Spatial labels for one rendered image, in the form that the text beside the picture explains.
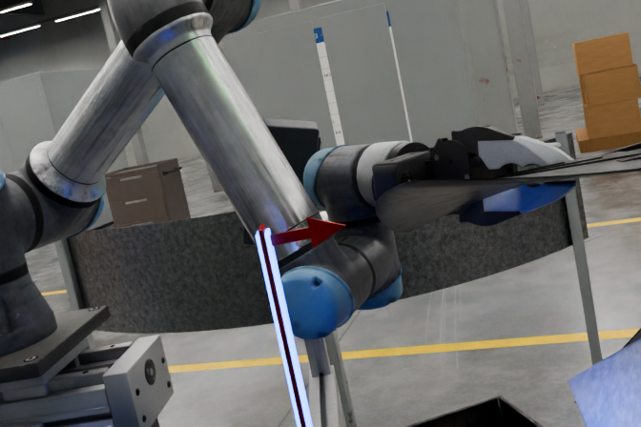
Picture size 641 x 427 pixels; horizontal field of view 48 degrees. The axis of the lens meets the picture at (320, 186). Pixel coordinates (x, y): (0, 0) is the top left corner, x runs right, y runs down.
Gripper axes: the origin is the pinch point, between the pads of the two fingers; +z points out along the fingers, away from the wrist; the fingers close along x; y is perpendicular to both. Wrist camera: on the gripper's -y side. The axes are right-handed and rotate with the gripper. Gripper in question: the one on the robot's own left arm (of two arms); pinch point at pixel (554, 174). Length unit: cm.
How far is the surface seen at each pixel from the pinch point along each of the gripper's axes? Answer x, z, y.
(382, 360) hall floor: 103, -216, 161
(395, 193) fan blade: -1.1, 1.3, -19.6
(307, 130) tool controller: -6, -53, 13
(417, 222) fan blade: 3.3, -9.7, -7.2
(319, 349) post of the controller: 27, -51, 10
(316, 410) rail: 32, -42, 2
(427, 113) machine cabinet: -12, -428, 423
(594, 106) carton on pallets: -3, -424, 681
